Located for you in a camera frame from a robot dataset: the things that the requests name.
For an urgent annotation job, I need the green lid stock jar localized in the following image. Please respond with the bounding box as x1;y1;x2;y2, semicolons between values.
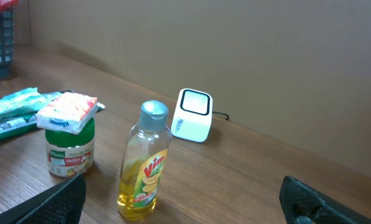
45;118;95;178

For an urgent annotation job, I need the white barcode scanner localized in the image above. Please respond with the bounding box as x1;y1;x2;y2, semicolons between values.
171;88;213;143

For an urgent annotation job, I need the orange white tissue pack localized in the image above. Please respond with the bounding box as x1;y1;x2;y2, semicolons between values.
36;92;98;134

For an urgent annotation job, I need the green 3M gloves packet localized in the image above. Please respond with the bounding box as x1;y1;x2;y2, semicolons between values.
0;90;105;140

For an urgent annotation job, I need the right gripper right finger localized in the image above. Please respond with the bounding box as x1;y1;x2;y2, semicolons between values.
279;176;371;224

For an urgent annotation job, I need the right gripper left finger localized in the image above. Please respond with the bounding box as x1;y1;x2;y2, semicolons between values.
0;174;86;224

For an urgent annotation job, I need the black scanner cable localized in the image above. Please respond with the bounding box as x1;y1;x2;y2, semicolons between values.
212;111;231;121

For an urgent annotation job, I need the mint green wipes packet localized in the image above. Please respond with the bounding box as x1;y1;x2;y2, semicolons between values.
0;88;48;120

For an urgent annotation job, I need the yellow dish soap bottle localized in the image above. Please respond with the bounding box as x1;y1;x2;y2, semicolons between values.
117;100;172;220

